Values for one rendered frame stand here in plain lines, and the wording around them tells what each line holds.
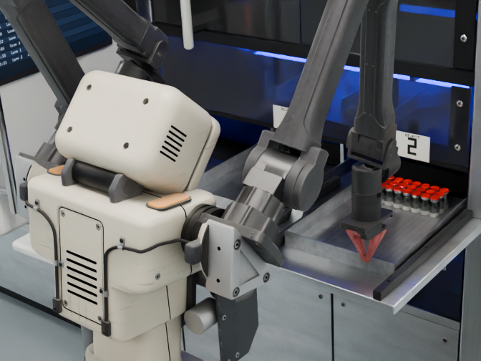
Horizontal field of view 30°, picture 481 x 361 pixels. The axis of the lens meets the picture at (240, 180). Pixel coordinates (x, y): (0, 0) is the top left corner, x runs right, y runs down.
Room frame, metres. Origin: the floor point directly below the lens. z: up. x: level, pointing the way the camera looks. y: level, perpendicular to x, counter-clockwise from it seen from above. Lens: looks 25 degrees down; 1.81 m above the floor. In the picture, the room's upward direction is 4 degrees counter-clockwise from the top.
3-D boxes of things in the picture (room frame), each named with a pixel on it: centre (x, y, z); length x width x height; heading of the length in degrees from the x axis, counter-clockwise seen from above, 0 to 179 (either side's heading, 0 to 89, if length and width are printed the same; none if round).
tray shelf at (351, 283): (1.82, -0.15, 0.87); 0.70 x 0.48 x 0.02; 51
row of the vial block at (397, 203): (1.81, -0.36, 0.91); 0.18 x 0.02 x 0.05; 51
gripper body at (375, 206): (1.55, -0.24, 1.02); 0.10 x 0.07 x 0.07; 141
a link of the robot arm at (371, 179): (1.56, -0.24, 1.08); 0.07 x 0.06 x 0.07; 146
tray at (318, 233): (1.72, -0.29, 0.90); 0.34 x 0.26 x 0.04; 141
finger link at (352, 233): (1.55, -0.25, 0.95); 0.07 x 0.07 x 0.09; 51
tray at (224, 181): (1.98, -0.07, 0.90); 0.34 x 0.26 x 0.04; 141
